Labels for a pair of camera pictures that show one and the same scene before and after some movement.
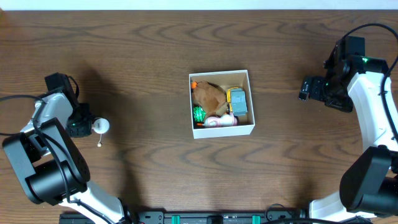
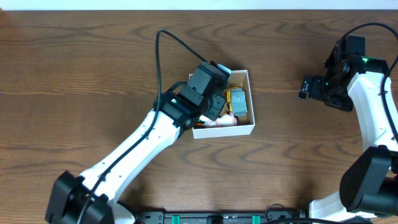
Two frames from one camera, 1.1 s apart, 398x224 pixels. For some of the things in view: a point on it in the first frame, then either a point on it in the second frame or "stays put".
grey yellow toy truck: x=237 y=101 stays put
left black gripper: x=86 y=125 → x=216 y=106
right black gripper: x=344 y=105 stays put
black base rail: x=247 y=217 stays put
